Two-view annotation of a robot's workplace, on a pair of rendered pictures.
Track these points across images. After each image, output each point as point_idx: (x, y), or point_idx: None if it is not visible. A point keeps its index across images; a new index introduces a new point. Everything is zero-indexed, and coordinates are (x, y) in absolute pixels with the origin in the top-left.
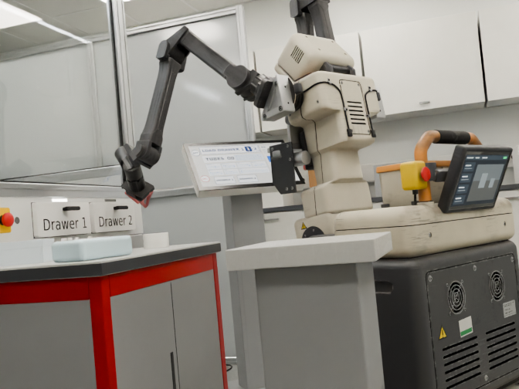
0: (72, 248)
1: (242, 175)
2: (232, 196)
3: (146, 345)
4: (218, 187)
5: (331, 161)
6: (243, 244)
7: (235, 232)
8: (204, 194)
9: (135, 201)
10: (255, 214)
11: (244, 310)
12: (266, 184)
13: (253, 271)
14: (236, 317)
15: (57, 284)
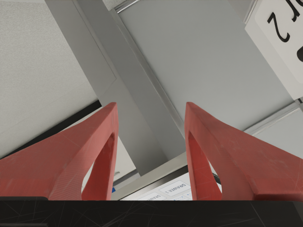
0: None
1: (161, 200)
2: (165, 161)
3: None
4: (172, 177)
5: None
6: (125, 104)
7: (139, 114)
8: (186, 157)
9: (194, 114)
10: (133, 147)
11: (86, 25)
12: (126, 199)
13: (101, 78)
14: (98, 13)
15: None
